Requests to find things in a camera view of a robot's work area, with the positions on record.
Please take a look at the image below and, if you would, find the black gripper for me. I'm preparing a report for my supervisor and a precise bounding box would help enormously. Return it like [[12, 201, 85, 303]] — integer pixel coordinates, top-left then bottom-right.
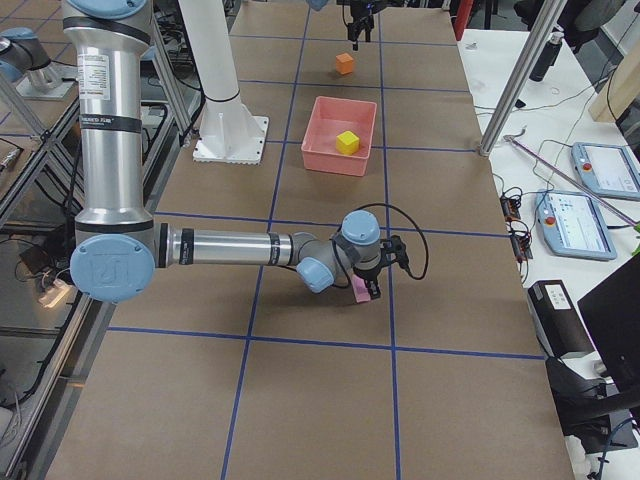
[[353, 257, 386, 300], [347, 0, 375, 51]]

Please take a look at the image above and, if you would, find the pink foam block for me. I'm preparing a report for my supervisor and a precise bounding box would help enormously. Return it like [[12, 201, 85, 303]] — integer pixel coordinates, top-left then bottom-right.
[[351, 274, 372, 303]]

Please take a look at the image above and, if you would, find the orange foam block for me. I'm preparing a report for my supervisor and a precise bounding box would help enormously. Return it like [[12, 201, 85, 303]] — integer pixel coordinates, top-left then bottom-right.
[[335, 52, 355, 76]]

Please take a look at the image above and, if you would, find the yellow foam block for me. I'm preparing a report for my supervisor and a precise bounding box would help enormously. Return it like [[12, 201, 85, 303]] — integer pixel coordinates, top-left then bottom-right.
[[335, 130, 360, 155]]

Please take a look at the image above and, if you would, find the pink plastic bin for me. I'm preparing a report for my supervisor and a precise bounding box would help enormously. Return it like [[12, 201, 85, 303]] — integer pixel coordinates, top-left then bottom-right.
[[301, 96, 377, 177]]

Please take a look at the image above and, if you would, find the black water bottle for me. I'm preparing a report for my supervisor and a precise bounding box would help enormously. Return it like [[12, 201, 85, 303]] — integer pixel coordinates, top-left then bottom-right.
[[529, 31, 564, 82]]

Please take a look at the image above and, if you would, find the black box device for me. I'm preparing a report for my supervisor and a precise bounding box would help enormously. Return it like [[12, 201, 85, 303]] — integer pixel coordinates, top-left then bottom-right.
[[527, 280, 595, 359]]

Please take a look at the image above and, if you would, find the near teach pendant tablet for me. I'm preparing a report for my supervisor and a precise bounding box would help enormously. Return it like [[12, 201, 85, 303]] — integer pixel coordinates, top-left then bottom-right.
[[535, 190, 617, 261]]

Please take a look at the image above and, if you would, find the teach pendant tablet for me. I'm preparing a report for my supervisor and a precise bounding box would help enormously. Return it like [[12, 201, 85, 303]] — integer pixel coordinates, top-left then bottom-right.
[[535, 190, 617, 261], [571, 142, 639, 201]]

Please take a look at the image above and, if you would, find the black monitor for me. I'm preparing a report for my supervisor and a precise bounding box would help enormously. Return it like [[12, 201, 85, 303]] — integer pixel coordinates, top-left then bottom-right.
[[578, 255, 639, 391]]

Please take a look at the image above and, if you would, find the far teach pendant tablet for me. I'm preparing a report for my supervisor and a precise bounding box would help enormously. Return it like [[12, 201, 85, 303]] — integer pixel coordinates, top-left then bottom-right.
[[571, 142, 639, 201]]

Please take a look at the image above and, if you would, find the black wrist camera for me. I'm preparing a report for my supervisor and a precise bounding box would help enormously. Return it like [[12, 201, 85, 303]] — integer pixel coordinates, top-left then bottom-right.
[[381, 235, 410, 272]]

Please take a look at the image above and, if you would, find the black camera cable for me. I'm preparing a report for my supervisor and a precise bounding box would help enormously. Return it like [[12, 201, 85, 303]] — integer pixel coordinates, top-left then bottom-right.
[[344, 201, 429, 291]]

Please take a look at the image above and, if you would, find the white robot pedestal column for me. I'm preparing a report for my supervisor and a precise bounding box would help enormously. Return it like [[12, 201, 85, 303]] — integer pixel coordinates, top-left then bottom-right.
[[179, 0, 269, 165]]

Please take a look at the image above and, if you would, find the aluminium frame post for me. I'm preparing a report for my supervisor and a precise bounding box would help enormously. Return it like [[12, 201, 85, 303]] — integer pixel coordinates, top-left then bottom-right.
[[478, 0, 566, 157]]

